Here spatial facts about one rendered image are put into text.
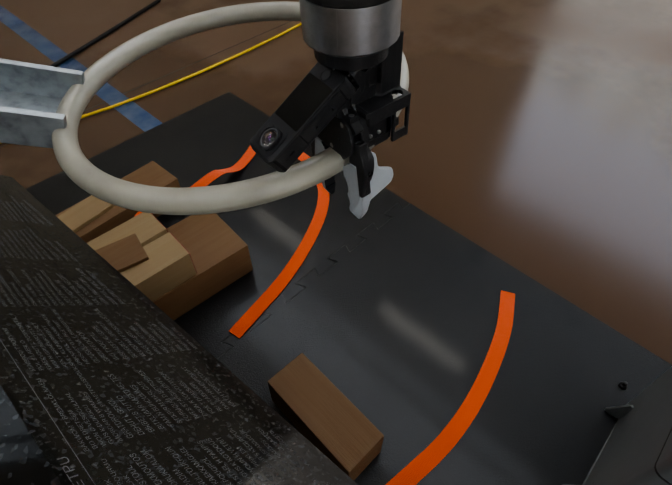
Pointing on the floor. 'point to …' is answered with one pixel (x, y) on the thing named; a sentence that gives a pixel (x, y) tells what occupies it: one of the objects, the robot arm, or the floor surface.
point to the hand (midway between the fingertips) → (340, 200)
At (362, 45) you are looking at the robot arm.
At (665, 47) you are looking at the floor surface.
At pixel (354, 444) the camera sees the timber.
